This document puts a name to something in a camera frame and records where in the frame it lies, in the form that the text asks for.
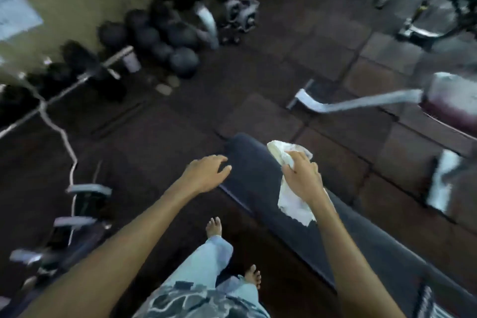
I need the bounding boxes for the person's left hand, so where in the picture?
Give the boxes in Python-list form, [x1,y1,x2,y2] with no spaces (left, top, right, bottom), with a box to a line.
[182,155,232,192]

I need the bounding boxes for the person's right hand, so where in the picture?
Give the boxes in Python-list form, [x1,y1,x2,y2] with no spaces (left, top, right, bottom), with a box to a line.
[281,151,325,206]

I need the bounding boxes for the white cleaning cloth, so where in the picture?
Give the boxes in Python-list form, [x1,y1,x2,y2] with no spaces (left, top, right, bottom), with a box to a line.
[267,140,329,226]

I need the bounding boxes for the person's right forearm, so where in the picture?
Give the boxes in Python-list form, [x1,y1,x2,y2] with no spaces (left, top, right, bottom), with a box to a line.
[310,193,407,318]

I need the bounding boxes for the person's left forearm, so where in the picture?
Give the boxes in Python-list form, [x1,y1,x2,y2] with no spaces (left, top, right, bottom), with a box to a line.
[18,180,191,318]

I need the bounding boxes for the person's left foot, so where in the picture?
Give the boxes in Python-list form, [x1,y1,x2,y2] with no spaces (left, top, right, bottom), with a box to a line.
[206,217,223,239]

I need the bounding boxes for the person's foot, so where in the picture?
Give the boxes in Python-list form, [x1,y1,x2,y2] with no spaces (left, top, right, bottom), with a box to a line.
[206,217,223,239]
[244,264,262,289]

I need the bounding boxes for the light blue jeans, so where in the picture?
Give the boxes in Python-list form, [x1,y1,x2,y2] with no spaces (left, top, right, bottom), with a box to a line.
[160,235,261,303]

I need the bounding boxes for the person's right foot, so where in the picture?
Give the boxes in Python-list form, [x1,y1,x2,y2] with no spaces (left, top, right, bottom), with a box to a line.
[244,264,262,289]

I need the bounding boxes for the dark padded gym bench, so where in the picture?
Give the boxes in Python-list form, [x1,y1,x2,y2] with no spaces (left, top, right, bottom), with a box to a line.
[219,133,477,318]

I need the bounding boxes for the grey camouflage shirt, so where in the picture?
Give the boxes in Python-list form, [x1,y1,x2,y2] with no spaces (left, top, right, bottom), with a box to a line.
[132,280,271,318]

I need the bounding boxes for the pile of black medicine balls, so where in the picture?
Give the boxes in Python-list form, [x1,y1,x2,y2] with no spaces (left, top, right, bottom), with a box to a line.
[98,0,200,80]

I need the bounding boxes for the white curved metal leg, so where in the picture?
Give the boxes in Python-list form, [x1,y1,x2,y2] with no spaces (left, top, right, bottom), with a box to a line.
[193,2,220,50]

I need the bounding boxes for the chrome dumbbell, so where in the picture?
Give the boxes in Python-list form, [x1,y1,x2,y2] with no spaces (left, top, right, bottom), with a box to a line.
[224,0,260,34]

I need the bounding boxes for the grey plate storage rack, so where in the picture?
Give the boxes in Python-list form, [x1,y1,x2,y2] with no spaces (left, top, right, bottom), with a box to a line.
[9,183,113,286]

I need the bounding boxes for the curved steel curl bar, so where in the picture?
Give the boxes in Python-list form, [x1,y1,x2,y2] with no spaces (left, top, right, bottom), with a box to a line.
[0,67,79,247]

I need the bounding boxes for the straight steel barbell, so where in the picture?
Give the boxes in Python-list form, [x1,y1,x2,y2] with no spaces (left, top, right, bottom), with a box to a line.
[0,46,142,140]

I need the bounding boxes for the maroon padded seat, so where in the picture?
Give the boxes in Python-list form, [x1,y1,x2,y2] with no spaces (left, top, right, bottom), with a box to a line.
[420,72,477,136]

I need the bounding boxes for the row of black weight plates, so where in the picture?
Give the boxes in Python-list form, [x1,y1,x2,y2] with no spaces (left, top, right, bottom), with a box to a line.
[0,40,127,128]

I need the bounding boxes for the white metal bench frame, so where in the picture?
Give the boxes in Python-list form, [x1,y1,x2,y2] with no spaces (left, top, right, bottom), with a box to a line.
[286,79,425,116]

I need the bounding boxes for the white metal frame post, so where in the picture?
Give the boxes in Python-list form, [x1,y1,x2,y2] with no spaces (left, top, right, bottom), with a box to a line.
[426,149,463,215]

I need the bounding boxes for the white paper wall notice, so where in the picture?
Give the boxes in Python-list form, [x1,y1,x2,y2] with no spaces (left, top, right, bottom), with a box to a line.
[0,0,44,42]

